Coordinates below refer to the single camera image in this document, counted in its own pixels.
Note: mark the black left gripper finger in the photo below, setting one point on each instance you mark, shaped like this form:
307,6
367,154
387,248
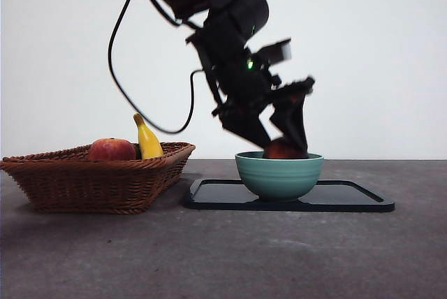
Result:
293,121
248,128

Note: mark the black rectangular tray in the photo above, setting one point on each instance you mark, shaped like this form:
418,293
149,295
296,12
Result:
216,197

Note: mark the dark red plum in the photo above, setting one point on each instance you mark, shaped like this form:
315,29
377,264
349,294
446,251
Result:
279,149

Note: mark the dark green fruit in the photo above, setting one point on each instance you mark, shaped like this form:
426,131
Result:
138,154

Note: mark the brown wicker basket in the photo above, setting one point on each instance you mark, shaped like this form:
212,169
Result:
87,187

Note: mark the red orange peach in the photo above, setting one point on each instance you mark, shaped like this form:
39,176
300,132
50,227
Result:
111,149

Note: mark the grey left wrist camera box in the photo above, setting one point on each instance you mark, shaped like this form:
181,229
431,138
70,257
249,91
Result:
279,52

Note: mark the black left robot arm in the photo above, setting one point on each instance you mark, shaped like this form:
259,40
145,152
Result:
223,51

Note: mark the teal ribbed bowl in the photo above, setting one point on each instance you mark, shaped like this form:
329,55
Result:
279,180

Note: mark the yellow banana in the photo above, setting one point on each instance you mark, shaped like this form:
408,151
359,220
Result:
148,142

